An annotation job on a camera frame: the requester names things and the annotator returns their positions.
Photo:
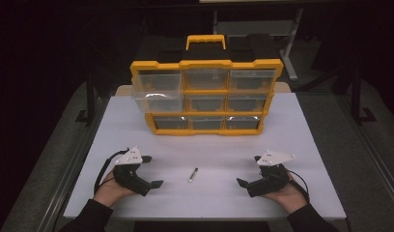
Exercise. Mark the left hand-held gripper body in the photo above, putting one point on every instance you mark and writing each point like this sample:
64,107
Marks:
129,179

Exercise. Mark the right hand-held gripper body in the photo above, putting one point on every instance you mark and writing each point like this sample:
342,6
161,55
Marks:
272,180

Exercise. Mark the small screw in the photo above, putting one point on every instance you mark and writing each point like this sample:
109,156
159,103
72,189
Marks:
192,175

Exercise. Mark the clear plastic organizer drawer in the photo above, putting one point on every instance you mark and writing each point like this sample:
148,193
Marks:
159,102

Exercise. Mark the person's left hand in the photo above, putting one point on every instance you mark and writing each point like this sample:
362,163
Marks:
109,191

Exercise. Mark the person's right hand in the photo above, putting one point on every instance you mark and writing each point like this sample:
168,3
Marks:
288,198

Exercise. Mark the grid of clear drawers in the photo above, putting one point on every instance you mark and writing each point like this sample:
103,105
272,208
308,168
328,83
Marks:
246,80

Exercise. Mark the black metal stand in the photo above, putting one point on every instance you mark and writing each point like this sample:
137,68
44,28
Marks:
357,103
90,103

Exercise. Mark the yellow black organizer cabinet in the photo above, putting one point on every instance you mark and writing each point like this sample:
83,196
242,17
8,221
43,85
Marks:
206,64

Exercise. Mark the aluminium frame rail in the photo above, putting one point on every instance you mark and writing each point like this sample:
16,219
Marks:
69,174
372,154

